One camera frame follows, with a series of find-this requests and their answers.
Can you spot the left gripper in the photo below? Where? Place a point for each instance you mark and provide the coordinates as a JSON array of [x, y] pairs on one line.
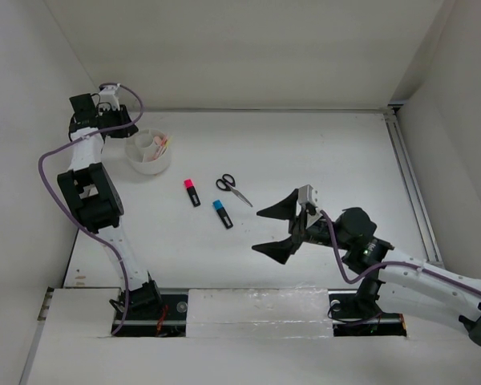
[[120, 115]]

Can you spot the pink clear pen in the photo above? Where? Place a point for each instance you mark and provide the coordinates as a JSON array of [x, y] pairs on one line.
[[160, 141]]

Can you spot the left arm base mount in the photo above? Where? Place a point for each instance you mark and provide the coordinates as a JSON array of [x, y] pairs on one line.
[[169, 321]]

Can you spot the black handled scissors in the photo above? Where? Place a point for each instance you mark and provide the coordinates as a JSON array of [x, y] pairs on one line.
[[227, 183]]

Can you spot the aluminium frame rail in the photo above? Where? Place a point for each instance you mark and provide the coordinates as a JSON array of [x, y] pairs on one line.
[[427, 234]]

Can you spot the yellow clear pen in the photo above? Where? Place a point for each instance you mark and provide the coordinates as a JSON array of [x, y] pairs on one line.
[[166, 145]]

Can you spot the white round divided container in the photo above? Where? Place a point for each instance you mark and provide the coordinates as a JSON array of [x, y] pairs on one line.
[[139, 150]]

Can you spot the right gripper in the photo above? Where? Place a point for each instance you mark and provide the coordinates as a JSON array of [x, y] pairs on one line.
[[285, 209]]

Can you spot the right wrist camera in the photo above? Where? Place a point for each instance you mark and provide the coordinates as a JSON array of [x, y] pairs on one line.
[[307, 198]]

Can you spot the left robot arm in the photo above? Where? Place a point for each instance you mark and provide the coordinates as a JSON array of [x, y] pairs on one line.
[[94, 202]]

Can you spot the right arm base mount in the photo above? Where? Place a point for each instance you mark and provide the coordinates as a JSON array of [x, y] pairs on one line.
[[354, 313]]

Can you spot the pink cap black highlighter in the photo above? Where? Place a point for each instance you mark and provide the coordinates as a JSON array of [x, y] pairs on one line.
[[192, 193]]

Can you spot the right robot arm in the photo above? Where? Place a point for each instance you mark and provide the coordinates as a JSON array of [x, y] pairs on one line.
[[389, 280]]

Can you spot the blue cap black highlighter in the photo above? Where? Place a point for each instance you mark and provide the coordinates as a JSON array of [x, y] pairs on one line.
[[222, 214]]

